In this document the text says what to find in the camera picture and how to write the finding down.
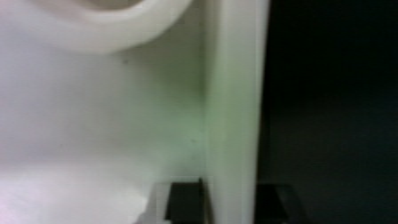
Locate white square tabletop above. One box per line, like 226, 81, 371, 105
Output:
0, 0, 270, 224

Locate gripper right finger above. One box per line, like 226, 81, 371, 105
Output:
254, 184, 304, 224

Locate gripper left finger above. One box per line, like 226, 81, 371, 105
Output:
162, 178, 206, 224

